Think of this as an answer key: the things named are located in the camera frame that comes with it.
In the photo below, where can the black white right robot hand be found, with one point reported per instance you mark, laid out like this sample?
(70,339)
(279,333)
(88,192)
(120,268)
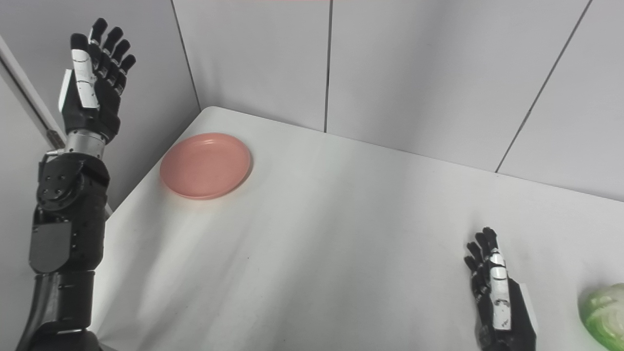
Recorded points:
(512,321)

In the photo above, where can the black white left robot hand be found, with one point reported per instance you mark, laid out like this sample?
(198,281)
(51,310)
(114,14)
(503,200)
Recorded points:
(100,105)

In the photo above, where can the green white cabbage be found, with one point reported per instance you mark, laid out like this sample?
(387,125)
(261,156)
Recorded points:
(607,314)

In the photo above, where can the pink round plate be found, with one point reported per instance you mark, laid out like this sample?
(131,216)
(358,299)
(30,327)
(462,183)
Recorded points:
(204,165)

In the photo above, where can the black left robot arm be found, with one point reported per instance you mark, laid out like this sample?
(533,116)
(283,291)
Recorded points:
(63,234)

